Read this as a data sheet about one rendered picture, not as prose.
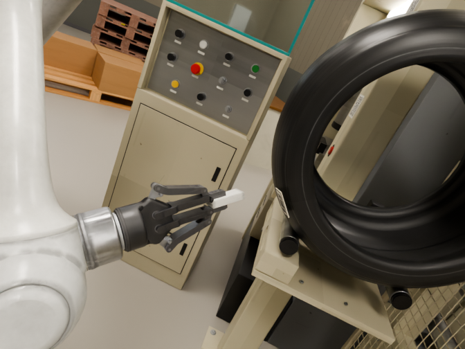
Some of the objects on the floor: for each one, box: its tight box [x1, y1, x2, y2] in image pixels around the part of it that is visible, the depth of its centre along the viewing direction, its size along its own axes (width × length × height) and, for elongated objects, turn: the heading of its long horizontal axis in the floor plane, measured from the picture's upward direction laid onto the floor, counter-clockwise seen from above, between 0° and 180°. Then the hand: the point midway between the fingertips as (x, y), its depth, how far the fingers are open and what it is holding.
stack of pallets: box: [91, 0, 157, 63], centre depth 512 cm, size 134×96×95 cm
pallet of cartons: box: [44, 31, 144, 111], centre depth 390 cm, size 131×90×47 cm
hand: (225, 198), depth 63 cm, fingers closed
